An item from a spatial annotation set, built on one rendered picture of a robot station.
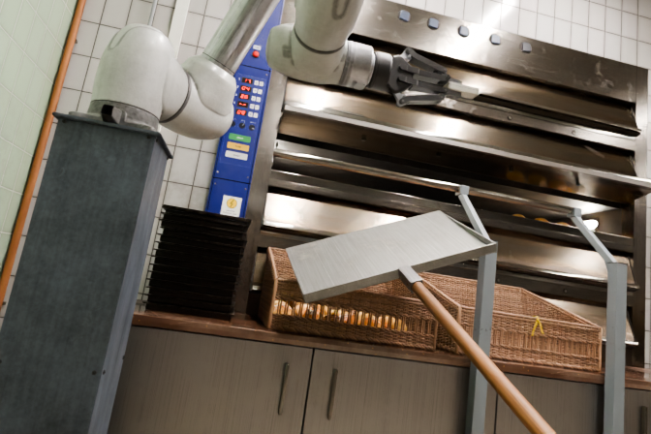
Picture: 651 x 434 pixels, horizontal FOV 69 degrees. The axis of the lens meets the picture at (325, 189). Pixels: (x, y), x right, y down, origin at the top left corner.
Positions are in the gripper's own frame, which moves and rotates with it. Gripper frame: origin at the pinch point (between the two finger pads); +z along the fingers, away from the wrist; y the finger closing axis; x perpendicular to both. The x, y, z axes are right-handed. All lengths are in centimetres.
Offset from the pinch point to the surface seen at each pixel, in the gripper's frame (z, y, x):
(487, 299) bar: 39, 41, -50
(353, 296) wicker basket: -1, 46, -61
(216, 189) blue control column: -52, 13, -107
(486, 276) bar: 38, 34, -50
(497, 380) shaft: 8, 56, 8
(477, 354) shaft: 8, 53, 1
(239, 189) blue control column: -43, 11, -107
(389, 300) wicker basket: 11, 46, -61
